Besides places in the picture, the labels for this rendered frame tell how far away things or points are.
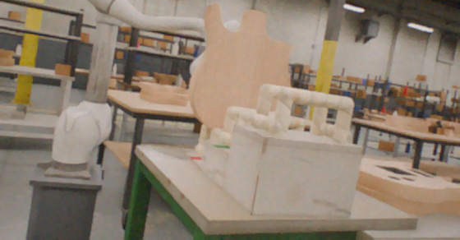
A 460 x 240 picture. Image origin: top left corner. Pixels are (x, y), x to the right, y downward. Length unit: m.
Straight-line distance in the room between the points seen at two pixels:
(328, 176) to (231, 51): 0.47
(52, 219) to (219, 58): 0.93
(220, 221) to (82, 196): 0.88
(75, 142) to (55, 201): 0.24
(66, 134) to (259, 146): 0.94
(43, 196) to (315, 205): 1.04
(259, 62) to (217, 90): 0.17
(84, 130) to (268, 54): 0.80
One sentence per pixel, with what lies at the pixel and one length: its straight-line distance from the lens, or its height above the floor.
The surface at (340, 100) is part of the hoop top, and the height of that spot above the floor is 1.20.
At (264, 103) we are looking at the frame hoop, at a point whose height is 1.16.
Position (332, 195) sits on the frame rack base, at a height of 0.98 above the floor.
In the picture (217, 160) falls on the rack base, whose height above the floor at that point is 0.99.
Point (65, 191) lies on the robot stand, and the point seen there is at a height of 0.66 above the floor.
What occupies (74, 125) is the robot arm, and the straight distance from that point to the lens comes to 1.54.
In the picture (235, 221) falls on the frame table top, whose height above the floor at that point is 0.93.
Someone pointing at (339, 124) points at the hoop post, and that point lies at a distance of 0.93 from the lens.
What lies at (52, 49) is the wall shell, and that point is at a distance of 11.81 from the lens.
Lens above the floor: 1.22
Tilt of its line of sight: 3 degrees down
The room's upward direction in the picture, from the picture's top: 9 degrees clockwise
